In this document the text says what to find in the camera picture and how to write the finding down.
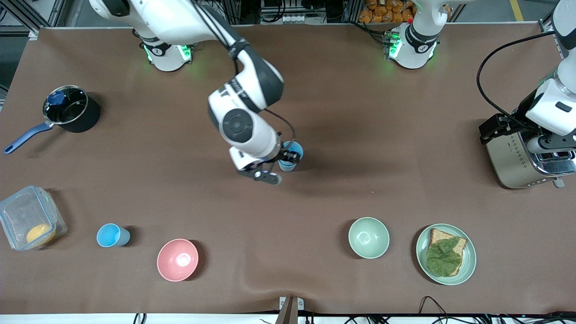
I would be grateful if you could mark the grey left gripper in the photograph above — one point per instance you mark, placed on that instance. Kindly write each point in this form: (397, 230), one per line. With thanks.
(522, 109)

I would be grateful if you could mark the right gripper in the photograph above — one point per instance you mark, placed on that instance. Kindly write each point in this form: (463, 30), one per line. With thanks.
(282, 155)

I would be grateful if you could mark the blue plastic cup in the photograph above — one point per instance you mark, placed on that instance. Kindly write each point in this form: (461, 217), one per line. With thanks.
(110, 235)
(288, 166)

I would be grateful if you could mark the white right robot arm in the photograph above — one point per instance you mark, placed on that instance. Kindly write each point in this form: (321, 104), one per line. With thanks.
(243, 130)

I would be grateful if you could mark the beige and chrome toaster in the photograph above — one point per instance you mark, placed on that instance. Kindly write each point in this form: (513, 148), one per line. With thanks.
(517, 166)

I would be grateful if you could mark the light green bowl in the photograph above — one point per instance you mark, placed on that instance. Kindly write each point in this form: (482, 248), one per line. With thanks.
(369, 237)

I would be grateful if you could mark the brown bread slice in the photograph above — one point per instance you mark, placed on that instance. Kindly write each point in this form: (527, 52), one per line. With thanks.
(460, 245)

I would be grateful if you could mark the light green plate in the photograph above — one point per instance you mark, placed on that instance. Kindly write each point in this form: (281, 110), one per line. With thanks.
(468, 261)

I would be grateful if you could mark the white power strip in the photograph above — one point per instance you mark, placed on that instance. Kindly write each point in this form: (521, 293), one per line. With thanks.
(295, 18)

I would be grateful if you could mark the pink bowl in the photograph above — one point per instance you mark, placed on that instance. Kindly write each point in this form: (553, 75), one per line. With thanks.
(177, 260)

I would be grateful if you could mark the metal table clamp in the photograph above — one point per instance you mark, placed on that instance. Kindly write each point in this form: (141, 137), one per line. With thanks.
(290, 310)

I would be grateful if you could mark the green lettuce leaf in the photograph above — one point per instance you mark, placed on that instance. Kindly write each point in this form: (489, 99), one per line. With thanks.
(443, 258)

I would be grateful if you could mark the orange snack bag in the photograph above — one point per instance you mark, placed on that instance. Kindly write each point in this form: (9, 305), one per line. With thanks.
(387, 11)

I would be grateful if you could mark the orange round food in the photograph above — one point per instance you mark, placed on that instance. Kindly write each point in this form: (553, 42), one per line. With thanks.
(39, 233)

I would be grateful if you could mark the clear plastic container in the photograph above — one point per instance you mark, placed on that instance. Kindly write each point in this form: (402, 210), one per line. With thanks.
(22, 216)

